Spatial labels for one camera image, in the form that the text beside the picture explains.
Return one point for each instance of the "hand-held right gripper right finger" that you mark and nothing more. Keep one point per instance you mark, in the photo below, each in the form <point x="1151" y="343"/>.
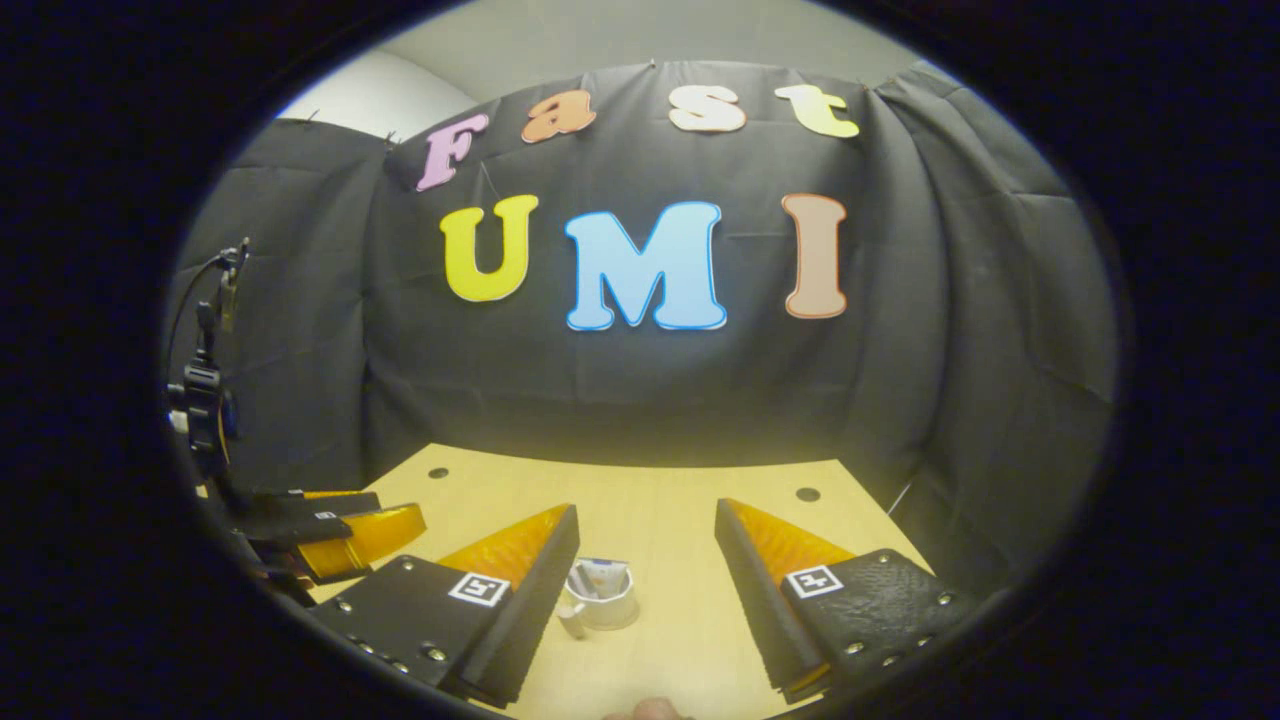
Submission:
<point x="755" y="610"/>

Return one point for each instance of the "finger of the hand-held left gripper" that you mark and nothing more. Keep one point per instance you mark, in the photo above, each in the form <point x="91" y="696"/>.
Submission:
<point x="300" y="503"/>
<point x="370" y="535"/>

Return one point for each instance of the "white toothbrush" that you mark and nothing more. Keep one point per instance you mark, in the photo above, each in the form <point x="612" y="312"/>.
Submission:
<point x="579" y="582"/>

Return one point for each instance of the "wooden desktop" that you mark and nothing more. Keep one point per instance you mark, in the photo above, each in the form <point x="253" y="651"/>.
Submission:
<point x="660" y="500"/>

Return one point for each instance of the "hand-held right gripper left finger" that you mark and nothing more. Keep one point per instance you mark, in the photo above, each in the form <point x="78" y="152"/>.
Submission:
<point x="540" y="600"/>

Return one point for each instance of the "black backdrop cloth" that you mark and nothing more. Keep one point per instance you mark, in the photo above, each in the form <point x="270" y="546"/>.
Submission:
<point x="650" y="400"/>

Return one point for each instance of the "white cup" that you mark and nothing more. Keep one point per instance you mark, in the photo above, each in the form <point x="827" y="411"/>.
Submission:
<point x="612" y="612"/>

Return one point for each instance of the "white toothpaste tube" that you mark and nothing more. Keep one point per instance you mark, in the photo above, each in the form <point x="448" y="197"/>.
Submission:
<point x="605" y="577"/>

